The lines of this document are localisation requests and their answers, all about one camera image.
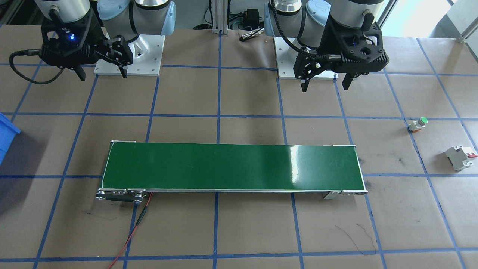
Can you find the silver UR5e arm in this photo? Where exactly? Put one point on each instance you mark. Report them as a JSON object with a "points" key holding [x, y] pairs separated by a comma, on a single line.
{"points": [[317, 11], [153, 15]]}

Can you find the green push button switch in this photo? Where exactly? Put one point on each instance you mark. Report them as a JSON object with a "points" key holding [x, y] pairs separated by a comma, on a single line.
{"points": [[417, 125]]}

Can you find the black power brick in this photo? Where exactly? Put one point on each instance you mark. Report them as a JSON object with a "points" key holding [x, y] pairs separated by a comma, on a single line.
{"points": [[251, 16]]}

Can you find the green belt conveyor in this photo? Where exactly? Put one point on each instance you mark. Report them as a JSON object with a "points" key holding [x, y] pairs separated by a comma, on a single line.
{"points": [[224, 168]]}

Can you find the aluminium corner bar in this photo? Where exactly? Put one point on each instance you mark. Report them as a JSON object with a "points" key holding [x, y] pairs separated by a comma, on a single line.
{"points": [[466, 37]]}

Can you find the blue open-front storage bin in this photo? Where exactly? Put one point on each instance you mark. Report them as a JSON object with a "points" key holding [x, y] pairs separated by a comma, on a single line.
{"points": [[5, 136]]}

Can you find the white square base plate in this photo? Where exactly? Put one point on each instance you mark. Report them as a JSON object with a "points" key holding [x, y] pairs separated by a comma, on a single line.
{"points": [[151, 61], [285, 65]]}

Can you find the white circuit breaker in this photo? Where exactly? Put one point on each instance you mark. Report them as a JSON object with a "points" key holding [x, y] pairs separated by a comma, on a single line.
{"points": [[459, 157]]}

